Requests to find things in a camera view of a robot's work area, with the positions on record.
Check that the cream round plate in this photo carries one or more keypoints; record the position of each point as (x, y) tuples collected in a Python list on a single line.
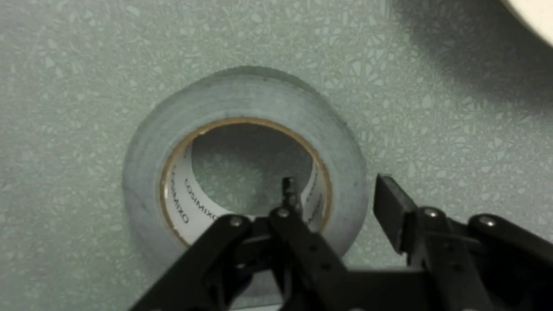
[(537, 16)]

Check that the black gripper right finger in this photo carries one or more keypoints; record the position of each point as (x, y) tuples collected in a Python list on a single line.
[(487, 263)]

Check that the black masking tape roll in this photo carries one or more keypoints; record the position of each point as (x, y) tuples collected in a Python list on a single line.
[(167, 206)]

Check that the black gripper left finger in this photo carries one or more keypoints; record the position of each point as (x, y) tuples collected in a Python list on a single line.
[(217, 270)]

